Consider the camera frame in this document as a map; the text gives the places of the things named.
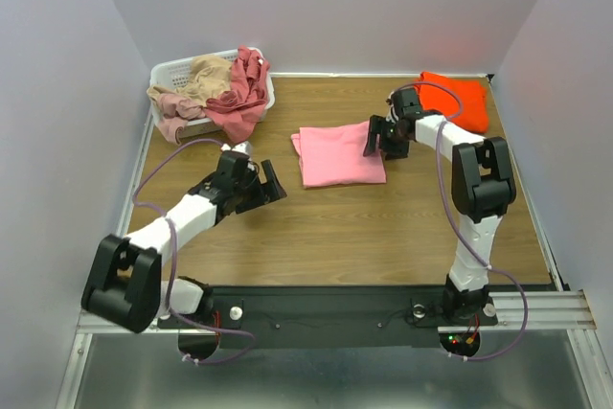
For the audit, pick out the dusty pink t shirt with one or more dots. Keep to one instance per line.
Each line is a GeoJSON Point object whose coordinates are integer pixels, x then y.
{"type": "Point", "coordinates": [176, 112]}

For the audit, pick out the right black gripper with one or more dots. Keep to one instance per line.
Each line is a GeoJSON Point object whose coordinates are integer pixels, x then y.
{"type": "Point", "coordinates": [383, 136]}

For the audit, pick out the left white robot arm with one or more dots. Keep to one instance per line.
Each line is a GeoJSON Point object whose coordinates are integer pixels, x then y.
{"type": "Point", "coordinates": [124, 285]}

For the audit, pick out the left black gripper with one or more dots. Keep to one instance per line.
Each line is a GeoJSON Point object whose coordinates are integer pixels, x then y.
{"type": "Point", "coordinates": [277, 193]}

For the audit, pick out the folded orange t shirt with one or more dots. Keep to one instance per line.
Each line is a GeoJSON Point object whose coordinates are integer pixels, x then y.
{"type": "Point", "coordinates": [464, 102]}

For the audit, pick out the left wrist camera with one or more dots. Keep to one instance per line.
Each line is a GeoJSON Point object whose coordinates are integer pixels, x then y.
{"type": "Point", "coordinates": [243, 148]}

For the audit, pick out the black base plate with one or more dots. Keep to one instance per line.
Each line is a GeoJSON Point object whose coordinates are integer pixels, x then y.
{"type": "Point", "coordinates": [331, 317]}

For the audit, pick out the dark red t shirt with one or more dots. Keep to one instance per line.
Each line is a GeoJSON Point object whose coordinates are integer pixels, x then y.
{"type": "Point", "coordinates": [238, 110]}

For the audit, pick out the beige t shirt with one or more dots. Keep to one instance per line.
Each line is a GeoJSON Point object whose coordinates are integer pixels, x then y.
{"type": "Point", "coordinates": [210, 76]}

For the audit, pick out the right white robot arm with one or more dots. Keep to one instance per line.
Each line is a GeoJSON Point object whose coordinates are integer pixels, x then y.
{"type": "Point", "coordinates": [476, 184]}

